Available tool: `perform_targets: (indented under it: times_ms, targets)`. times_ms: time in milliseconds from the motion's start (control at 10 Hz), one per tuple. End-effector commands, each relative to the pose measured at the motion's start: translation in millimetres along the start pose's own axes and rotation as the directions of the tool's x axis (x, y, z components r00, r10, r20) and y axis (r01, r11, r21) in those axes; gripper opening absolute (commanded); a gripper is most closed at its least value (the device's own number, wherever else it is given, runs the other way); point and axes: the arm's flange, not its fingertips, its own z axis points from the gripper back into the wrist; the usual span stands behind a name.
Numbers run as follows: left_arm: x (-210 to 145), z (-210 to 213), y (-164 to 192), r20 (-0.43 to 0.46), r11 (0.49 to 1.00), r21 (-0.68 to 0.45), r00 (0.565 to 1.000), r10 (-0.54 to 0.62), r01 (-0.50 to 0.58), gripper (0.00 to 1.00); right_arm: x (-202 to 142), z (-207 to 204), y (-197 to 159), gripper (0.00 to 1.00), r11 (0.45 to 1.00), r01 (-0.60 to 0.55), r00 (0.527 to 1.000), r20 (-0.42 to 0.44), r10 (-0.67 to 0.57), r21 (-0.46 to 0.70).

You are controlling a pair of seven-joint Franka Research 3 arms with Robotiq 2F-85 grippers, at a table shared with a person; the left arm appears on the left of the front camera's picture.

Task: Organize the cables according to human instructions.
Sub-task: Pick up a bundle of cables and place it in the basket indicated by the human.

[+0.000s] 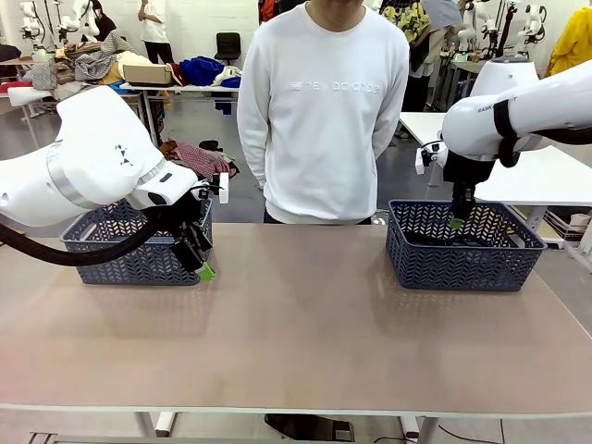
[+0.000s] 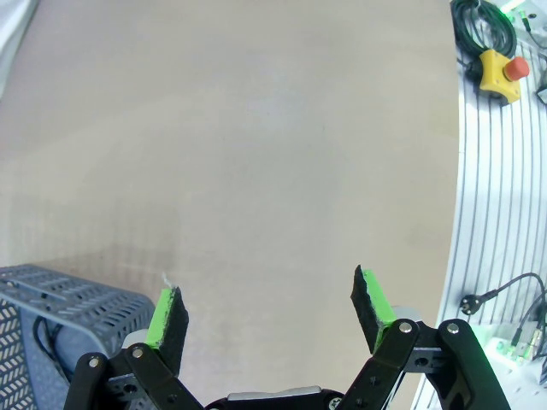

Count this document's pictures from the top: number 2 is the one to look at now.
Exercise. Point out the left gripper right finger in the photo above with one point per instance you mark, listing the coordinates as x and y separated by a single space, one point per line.
372 316

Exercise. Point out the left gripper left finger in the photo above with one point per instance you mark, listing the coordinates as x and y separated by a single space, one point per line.
171 324

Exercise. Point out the grey plastic lattice basket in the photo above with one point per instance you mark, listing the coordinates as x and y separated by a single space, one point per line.
64 294

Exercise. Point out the yellow emergency stop button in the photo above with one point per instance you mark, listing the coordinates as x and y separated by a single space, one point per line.
493 72

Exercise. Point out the aluminium slotted base plate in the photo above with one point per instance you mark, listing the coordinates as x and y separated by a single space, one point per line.
483 192

